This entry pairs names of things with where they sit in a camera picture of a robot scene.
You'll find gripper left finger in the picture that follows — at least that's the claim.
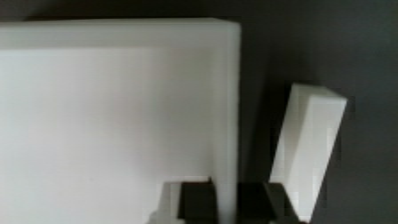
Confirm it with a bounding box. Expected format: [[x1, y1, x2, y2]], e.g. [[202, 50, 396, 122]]
[[154, 181, 218, 224]]

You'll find white drawer cabinet box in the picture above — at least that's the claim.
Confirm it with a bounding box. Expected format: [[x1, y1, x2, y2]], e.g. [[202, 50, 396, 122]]
[[0, 18, 241, 224]]

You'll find white foam border frame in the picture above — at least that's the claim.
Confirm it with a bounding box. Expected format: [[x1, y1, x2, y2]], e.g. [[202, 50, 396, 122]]
[[268, 84, 348, 222]]

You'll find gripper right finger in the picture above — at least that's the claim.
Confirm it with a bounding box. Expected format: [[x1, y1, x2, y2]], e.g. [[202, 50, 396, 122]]
[[236, 182, 307, 224]]

